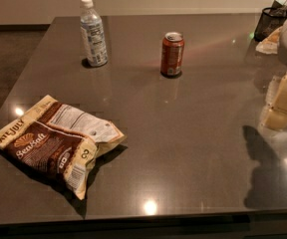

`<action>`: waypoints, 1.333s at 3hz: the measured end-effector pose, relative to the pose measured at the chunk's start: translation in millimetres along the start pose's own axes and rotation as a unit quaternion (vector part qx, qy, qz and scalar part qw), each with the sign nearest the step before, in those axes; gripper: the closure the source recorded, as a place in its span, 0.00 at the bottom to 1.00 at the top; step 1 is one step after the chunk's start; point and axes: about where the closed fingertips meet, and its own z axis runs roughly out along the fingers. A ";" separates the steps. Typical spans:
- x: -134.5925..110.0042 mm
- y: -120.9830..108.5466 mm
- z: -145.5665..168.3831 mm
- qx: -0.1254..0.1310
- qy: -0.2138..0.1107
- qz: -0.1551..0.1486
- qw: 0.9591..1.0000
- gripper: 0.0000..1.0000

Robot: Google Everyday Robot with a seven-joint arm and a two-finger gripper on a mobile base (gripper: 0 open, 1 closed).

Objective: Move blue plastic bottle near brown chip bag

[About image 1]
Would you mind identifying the black mesh basket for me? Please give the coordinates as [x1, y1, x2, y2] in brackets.
[254, 1, 287, 42]

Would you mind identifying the clear blue plastic water bottle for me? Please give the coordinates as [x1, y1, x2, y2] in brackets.
[81, 0, 108, 67]

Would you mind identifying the brown sea salt chip bag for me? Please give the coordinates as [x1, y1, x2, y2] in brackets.
[0, 96, 126, 199]

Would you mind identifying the white snack packet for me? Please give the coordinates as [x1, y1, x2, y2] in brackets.
[256, 27, 282, 55]

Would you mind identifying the red soda can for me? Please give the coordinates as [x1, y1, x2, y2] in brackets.
[160, 32, 184, 78]

